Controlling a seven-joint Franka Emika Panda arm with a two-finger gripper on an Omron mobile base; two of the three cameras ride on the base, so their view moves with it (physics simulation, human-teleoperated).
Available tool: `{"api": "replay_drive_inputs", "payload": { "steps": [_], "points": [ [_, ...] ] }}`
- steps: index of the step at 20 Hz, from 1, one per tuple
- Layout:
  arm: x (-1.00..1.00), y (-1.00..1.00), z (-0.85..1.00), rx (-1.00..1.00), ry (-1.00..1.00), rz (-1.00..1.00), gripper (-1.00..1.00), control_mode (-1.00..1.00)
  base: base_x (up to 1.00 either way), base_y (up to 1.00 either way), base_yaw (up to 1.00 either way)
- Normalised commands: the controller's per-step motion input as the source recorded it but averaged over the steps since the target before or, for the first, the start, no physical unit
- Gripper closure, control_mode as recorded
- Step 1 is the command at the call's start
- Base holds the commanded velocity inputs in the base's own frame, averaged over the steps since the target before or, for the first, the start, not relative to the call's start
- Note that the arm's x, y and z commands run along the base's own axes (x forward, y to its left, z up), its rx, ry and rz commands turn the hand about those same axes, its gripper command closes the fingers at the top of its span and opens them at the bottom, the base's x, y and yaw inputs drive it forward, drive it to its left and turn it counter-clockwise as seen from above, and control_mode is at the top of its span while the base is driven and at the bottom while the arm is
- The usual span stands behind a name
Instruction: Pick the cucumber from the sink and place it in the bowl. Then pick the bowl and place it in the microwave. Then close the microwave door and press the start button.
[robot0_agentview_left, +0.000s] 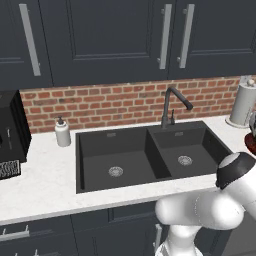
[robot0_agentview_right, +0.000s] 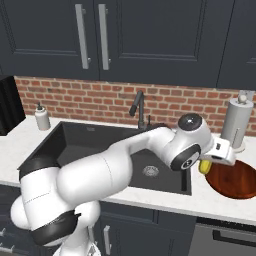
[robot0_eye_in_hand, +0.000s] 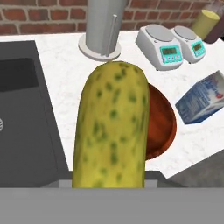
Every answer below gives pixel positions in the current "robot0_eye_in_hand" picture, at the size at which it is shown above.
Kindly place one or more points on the yellow cylindrical jar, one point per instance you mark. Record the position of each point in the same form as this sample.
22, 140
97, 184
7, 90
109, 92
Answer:
204, 24

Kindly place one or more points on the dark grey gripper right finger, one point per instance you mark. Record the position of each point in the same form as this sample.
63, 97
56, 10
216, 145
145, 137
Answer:
154, 180

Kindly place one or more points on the dark brown bottle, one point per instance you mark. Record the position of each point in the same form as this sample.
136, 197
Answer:
217, 29

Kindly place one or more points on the brown wooden bowl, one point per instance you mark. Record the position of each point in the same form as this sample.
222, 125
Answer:
160, 125

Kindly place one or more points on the grey metal tap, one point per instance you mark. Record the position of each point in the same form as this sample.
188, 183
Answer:
100, 26

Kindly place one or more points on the white kitchen scale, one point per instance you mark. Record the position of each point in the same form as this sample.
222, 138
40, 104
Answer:
191, 43
159, 42

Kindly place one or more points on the dark grey sink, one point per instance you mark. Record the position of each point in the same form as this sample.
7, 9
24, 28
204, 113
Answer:
26, 122

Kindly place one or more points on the yellow-green spotted cucumber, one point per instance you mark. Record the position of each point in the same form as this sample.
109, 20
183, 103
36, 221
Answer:
112, 122

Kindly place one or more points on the blue and white milk carton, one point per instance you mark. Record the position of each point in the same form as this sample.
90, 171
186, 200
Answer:
202, 99

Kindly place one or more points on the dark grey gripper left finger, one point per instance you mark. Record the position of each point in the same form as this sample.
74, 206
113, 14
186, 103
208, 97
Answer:
64, 182

